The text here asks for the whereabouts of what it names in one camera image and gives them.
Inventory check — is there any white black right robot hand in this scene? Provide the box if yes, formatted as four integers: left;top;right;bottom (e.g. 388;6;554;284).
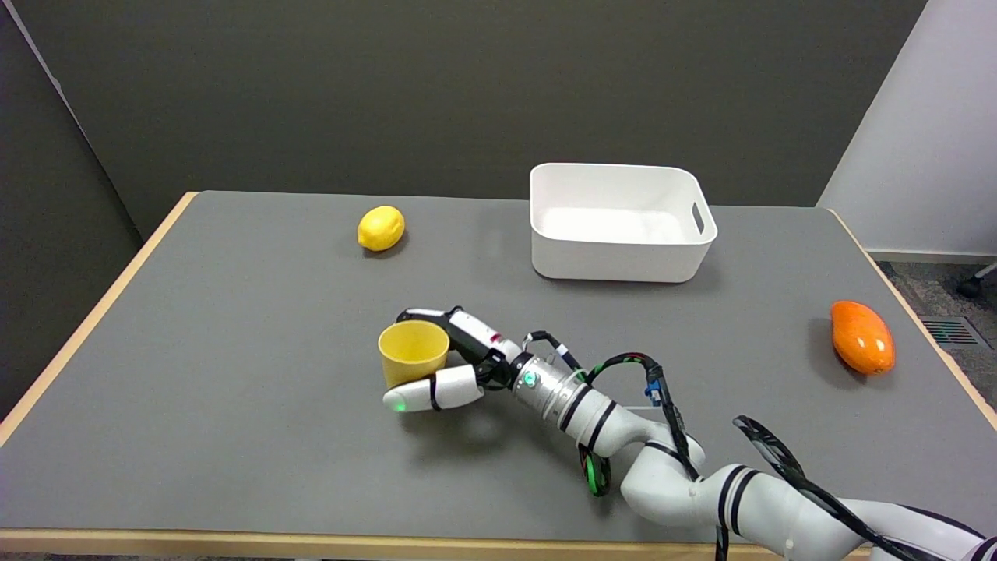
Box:
381;306;532;415

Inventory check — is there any yellow plastic cup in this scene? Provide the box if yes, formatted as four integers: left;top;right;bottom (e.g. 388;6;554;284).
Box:
378;319;452;390

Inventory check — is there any yellow lemon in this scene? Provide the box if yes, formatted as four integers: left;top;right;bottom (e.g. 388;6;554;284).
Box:
357;205;407;252

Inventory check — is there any white plastic storage bin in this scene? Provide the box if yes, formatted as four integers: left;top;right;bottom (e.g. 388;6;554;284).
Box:
530;162;718;284

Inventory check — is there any orange mango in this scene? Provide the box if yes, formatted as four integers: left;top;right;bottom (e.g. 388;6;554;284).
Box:
830;300;897;376

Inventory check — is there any floor vent grille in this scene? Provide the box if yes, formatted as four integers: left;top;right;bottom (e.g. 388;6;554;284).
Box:
919;316;984;348

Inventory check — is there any black chair caster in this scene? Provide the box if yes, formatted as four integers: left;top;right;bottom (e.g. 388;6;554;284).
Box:
956;261;997;300

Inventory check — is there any thin black cable white tag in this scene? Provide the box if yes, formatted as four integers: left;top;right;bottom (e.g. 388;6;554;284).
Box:
523;330;583;372

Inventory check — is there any green black braided cable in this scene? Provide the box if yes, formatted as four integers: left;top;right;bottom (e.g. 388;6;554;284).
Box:
577;444;613;498

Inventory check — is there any black cable with blue connector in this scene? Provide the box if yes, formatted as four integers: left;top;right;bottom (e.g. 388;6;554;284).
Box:
584;351;703;482

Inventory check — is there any thick black cable bundle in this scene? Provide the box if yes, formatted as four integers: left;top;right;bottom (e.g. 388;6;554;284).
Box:
731;415;939;561

